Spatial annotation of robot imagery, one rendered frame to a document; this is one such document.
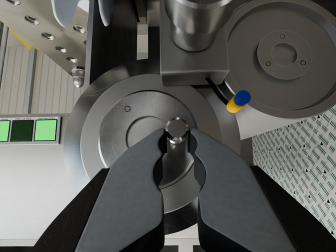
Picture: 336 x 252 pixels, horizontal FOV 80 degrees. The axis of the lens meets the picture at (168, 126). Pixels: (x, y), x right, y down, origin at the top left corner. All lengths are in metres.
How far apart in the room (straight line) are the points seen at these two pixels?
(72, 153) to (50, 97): 2.35
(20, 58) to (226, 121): 2.72
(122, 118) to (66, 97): 2.32
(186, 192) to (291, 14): 0.19
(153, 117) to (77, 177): 0.08
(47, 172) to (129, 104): 0.45
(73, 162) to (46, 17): 0.29
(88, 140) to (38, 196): 0.43
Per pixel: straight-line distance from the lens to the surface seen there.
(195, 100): 0.17
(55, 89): 2.54
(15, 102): 2.66
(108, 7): 0.22
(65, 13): 0.23
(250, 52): 0.21
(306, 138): 0.29
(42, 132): 0.59
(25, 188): 0.62
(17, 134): 0.63
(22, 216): 0.63
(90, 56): 0.22
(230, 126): 0.18
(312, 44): 0.24
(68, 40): 0.47
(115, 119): 0.16
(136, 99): 0.16
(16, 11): 0.44
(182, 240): 0.53
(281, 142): 0.34
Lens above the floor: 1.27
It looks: 10 degrees down
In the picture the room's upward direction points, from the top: 179 degrees clockwise
